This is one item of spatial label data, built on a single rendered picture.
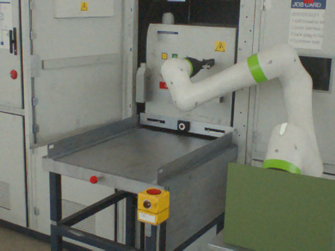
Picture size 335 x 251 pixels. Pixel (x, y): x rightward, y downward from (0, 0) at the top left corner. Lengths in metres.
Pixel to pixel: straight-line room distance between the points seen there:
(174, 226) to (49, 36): 1.03
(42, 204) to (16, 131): 0.48
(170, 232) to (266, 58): 0.78
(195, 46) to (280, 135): 0.94
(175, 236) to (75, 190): 1.11
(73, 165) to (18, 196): 1.35
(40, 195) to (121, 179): 1.36
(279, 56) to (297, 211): 0.67
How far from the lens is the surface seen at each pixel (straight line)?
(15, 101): 3.44
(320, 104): 2.45
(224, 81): 2.23
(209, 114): 2.72
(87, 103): 2.76
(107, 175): 2.20
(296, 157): 1.89
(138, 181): 2.12
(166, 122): 2.84
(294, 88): 2.26
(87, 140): 2.58
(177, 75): 2.28
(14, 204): 3.66
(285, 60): 2.17
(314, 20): 2.42
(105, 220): 3.18
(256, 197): 1.78
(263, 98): 2.53
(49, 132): 2.65
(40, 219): 3.53
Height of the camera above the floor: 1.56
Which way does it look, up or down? 14 degrees down
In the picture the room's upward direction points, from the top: 1 degrees clockwise
